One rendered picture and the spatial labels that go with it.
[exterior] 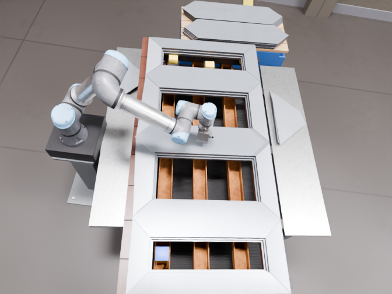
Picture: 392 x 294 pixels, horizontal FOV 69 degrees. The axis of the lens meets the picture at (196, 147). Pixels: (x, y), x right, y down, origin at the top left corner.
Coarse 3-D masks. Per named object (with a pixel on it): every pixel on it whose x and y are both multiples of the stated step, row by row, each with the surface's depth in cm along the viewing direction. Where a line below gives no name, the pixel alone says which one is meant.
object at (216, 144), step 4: (212, 128) 167; (216, 128) 167; (220, 128) 167; (212, 132) 165; (216, 132) 166; (220, 132) 166; (216, 136) 164; (220, 136) 165; (212, 140) 163; (216, 140) 163; (220, 140) 164; (212, 144) 162; (216, 144) 162; (220, 144) 162; (212, 148) 161; (216, 148) 161; (220, 148) 161; (212, 152) 160; (216, 152) 160; (220, 152) 160
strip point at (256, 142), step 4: (252, 132) 168; (252, 136) 167; (256, 136) 167; (252, 140) 166; (256, 140) 166; (260, 140) 167; (252, 144) 165; (256, 144) 165; (260, 144) 165; (252, 148) 163; (256, 148) 164; (252, 152) 162
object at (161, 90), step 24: (168, 48) 193; (216, 96) 183; (240, 96) 184; (264, 144) 166; (168, 240) 139; (192, 240) 140; (216, 240) 141; (240, 240) 142; (264, 240) 142; (264, 264) 138
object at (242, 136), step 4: (236, 128) 168; (240, 128) 169; (244, 128) 169; (248, 128) 169; (236, 132) 167; (240, 132) 168; (244, 132) 168; (248, 132) 168; (236, 136) 166; (240, 136) 166; (244, 136) 166; (248, 136) 167; (236, 140) 165; (240, 140) 165; (244, 140) 165; (248, 140) 166; (240, 144) 164; (244, 144) 164; (248, 144) 164; (240, 148) 163; (244, 148) 163; (248, 148) 163; (240, 152) 161; (244, 152) 162; (248, 152) 162
